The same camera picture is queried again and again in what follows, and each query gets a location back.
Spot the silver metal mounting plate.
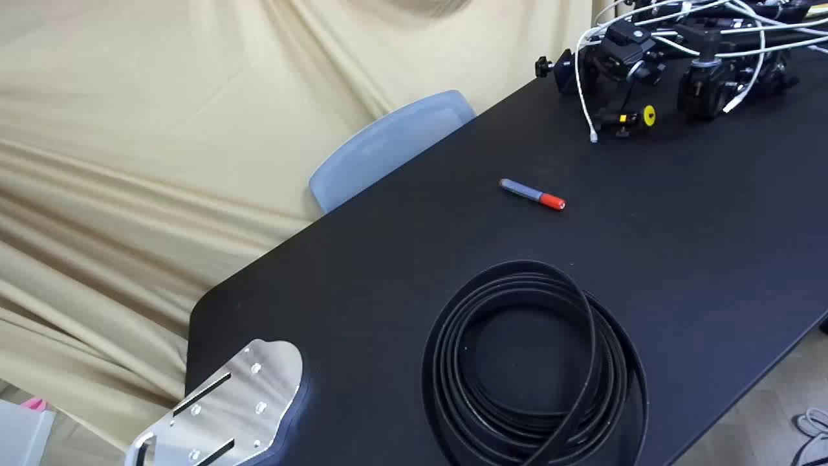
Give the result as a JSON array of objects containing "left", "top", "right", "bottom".
[{"left": 123, "top": 336, "right": 308, "bottom": 466}]

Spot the coiled black flat cable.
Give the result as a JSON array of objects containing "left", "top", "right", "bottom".
[{"left": 419, "top": 258, "right": 650, "bottom": 466}]

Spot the white box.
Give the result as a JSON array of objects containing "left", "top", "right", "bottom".
[{"left": 0, "top": 395, "right": 58, "bottom": 466}]

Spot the blue-grey chair back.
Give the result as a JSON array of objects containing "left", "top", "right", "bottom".
[{"left": 306, "top": 88, "right": 478, "bottom": 218}]

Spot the grey patterned object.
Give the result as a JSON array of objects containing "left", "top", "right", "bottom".
[{"left": 789, "top": 404, "right": 828, "bottom": 466}]

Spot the looped white cable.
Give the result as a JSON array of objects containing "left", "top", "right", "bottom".
[{"left": 648, "top": 0, "right": 828, "bottom": 116}]

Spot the beige fabric backdrop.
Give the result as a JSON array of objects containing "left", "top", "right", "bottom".
[{"left": 0, "top": 0, "right": 626, "bottom": 452}]

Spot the blue marker with orange cap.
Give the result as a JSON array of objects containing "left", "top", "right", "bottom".
[{"left": 496, "top": 176, "right": 569, "bottom": 214}]

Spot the white cable with connector end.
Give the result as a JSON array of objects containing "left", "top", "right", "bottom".
[{"left": 573, "top": 22, "right": 603, "bottom": 148}]

